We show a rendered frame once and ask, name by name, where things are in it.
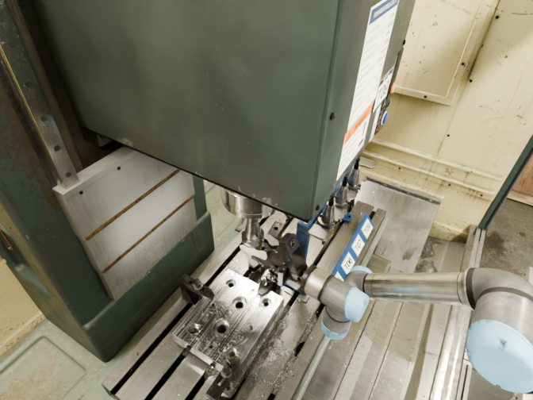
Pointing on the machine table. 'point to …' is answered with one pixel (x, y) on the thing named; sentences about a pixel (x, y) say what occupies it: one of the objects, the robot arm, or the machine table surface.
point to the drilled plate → (225, 297)
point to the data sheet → (373, 56)
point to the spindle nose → (244, 205)
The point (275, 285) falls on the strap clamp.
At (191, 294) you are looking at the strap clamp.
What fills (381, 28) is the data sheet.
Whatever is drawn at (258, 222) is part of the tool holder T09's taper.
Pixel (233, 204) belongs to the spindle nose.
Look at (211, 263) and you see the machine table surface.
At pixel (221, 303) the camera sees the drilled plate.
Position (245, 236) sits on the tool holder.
